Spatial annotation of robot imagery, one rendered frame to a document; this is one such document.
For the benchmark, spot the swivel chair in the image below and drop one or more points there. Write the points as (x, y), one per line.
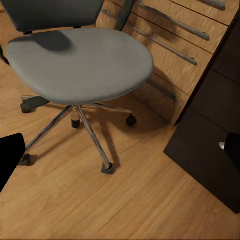
(77, 68)

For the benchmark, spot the cabinet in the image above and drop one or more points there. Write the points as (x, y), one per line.
(198, 142)
(185, 37)

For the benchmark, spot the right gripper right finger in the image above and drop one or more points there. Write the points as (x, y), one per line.
(232, 149)

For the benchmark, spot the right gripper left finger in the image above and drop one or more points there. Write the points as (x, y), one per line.
(12, 149)

